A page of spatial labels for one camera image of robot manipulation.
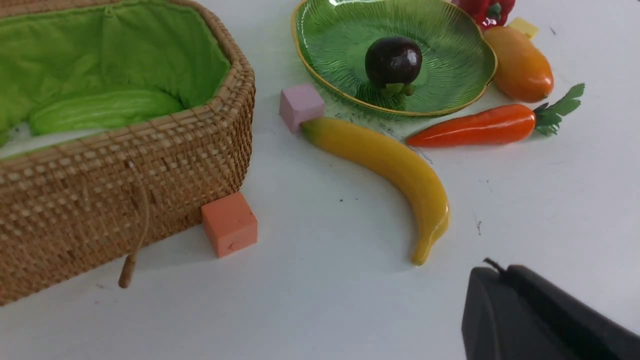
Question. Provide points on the white radish with leaves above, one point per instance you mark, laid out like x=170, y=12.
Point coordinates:
x=17, y=140

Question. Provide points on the dark purple mangosteen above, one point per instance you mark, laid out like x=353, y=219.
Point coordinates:
x=392, y=64

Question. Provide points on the orange foam cube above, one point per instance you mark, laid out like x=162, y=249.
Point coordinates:
x=230, y=224

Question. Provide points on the green glass leaf plate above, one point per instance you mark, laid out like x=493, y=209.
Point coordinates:
x=332, y=37

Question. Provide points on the orange yellow mango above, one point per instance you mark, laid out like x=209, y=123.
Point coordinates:
x=523, y=73

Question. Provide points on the orange carrot with leaves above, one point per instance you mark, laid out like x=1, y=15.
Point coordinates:
x=500, y=125

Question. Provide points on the yellow banana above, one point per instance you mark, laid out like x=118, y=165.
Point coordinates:
x=395, y=162

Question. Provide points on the yellow foam cube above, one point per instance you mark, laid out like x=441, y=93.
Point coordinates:
x=524, y=27

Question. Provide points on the pink foam cube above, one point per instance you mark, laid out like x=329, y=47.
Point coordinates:
x=300, y=103

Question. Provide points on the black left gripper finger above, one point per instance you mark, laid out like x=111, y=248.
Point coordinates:
x=514, y=313

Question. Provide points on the red bell pepper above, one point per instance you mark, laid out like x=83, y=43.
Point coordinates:
x=486, y=13

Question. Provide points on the woven rattan basket green lining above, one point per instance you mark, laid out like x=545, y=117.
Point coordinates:
x=70, y=208

